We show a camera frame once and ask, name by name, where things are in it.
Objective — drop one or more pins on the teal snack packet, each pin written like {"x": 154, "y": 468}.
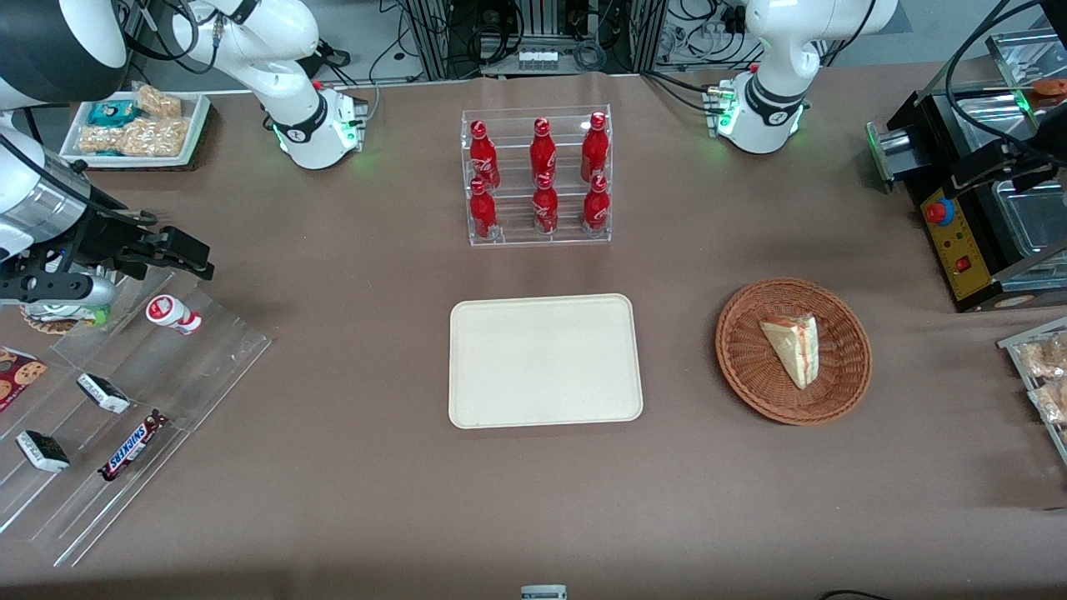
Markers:
{"x": 112, "y": 112}

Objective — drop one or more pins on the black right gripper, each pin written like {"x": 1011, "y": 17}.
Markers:
{"x": 107, "y": 236}

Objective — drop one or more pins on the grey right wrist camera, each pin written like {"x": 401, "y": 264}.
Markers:
{"x": 58, "y": 289}

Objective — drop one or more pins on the clear acrylic bottle rack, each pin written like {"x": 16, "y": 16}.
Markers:
{"x": 513, "y": 167}

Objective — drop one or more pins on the clear bag of pastries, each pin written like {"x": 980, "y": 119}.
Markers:
{"x": 1044, "y": 357}
{"x": 1052, "y": 402}

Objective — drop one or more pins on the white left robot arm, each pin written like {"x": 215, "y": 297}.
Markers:
{"x": 767, "y": 50}

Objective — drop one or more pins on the white power strip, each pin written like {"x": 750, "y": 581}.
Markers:
{"x": 538, "y": 59}

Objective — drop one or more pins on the brown wicker basket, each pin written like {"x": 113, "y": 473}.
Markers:
{"x": 750, "y": 367}

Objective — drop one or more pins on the red emergency stop button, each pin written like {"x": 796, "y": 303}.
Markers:
{"x": 939, "y": 213}

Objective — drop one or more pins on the black food warmer machine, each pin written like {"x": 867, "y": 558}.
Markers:
{"x": 959, "y": 250}

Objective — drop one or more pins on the small wicker coaster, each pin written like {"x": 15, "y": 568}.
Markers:
{"x": 50, "y": 321}

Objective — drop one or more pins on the aluminium equipment frame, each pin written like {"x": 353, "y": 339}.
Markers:
{"x": 433, "y": 37}

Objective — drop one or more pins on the clear acrylic stepped shelf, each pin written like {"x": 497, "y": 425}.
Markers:
{"x": 200, "y": 367}

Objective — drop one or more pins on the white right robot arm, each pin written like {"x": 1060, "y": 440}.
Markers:
{"x": 283, "y": 50}

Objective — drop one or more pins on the red cookie package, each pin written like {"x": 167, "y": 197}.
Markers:
{"x": 18, "y": 377}

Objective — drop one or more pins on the red cola bottle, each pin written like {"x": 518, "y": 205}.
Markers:
{"x": 483, "y": 158}
{"x": 596, "y": 207}
{"x": 543, "y": 154}
{"x": 483, "y": 212}
{"x": 545, "y": 208}
{"x": 594, "y": 150}

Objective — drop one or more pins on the white rectangular snack tray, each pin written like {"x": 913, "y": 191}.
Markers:
{"x": 196, "y": 125}

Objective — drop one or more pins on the triangular sandwich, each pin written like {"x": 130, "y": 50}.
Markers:
{"x": 793, "y": 350}

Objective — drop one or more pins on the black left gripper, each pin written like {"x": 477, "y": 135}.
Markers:
{"x": 1004, "y": 160}

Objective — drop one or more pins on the white red yogurt bottle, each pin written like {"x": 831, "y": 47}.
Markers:
{"x": 171, "y": 313}

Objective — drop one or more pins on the metal food pan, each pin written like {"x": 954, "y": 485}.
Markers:
{"x": 1038, "y": 221}
{"x": 992, "y": 117}

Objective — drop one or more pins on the white labelled box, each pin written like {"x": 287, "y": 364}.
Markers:
{"x": 543, "y": 592}

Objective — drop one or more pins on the cream plastic tray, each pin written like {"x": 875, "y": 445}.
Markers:
{"x": 542, "y": 362}

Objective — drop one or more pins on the snickers chocolate bar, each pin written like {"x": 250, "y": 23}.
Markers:
{"x": 132, "y": 447}

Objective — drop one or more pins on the black white snack packet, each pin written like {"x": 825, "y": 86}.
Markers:
{"x": 103, "y": 393}
{"x": 43, "y": 452}

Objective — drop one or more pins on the small rice cracker bag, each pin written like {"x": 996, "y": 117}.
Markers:
{"x": 158, "y": 102}

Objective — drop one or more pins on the grey snack tray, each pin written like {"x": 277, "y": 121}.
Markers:
{"x": 1013, "y": 350}

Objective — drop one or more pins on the large rice cracker bag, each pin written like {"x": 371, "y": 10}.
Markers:
{"x": 157, "y": 137}

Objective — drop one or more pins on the medium rice cracker bag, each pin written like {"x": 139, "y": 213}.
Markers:
{"x": 100, "y": 140}

